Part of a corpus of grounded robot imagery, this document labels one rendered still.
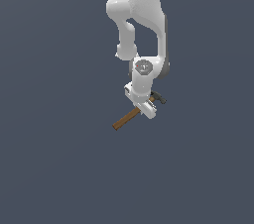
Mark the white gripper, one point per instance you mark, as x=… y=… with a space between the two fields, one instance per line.
x=143 y=103

